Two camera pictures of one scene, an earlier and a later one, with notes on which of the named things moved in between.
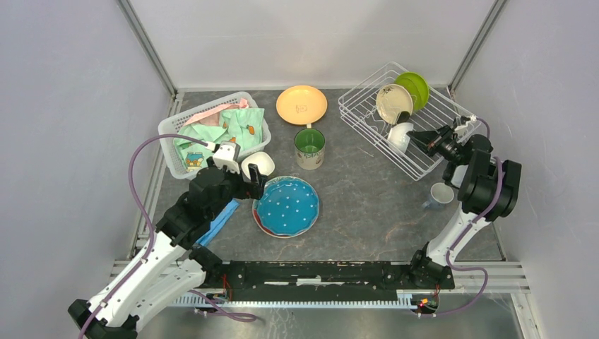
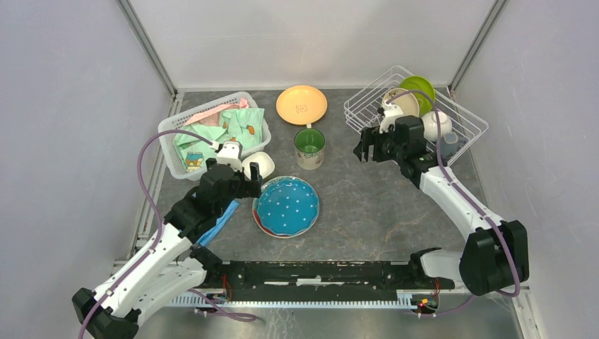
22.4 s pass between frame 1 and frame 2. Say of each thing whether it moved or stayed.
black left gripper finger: stayed
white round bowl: moved
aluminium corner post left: stayed
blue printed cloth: stayed
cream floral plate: moved
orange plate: stayed
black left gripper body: stayed
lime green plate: moved
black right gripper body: moved
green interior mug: stayed
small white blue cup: moved
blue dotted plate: stayed
